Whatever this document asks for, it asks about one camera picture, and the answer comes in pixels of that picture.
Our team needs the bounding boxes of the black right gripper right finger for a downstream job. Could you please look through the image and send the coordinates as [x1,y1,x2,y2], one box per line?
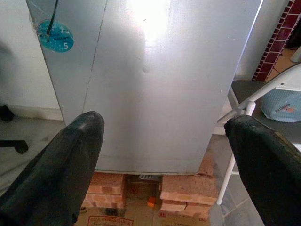
[224,114,301,226]

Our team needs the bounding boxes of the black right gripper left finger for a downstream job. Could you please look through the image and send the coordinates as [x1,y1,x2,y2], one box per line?
[0,111,105,226]

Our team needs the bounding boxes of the silver fridge door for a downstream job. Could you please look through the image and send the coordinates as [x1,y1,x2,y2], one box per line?
[25,0,264,175]

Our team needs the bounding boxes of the black office chair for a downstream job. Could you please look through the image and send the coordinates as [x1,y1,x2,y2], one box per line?
[0,40,29,155]

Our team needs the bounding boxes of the white folding chair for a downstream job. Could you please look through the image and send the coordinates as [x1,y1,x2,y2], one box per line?
[215,63,301,205]

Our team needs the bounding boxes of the flat brown cardboard sheet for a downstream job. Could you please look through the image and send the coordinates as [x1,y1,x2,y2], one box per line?
[75,204,212,226]

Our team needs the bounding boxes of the round blue warranty sticker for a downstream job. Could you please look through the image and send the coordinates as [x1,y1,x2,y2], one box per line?
[37,20,75,52]

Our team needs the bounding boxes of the thin black cord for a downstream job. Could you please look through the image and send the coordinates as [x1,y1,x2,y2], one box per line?
[46,0,61,37]

